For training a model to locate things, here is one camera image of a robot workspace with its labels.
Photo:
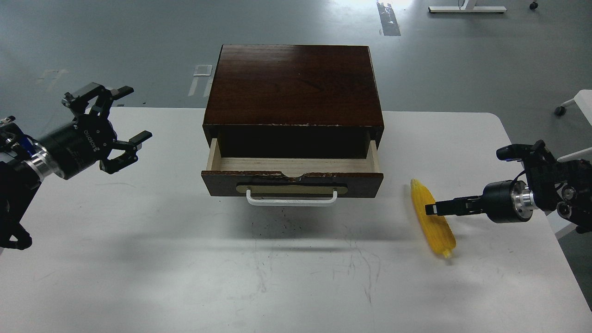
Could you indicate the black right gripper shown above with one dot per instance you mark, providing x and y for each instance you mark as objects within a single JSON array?
[{"x": 495, "y": 202}]

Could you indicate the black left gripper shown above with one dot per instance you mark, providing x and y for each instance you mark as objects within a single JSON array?
[{"x": 90, "y": 137}]

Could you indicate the yellow corn cob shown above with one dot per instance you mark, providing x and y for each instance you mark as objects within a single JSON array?
[{"x": 435, "y": 228}]

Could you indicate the drawer with white handle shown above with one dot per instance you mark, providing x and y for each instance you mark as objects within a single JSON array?
[{"x": 292, "y": 181}]

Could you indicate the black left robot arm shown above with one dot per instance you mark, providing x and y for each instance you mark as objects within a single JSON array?
[{"x": 20, "y": 179}]

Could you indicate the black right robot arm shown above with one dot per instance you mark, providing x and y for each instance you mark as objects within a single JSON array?
[{"x": 550, "y": 185}]

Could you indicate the dark wooden drawer cabinet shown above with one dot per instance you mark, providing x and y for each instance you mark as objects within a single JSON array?
[{"x": 294, "y": 101}]

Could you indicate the white chair base with caster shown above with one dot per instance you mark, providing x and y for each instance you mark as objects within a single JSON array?
[{"x": 582, "y": 100}]

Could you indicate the white desk leg base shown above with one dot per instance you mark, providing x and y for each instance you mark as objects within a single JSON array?
[{"x": 467, "y": 6}]

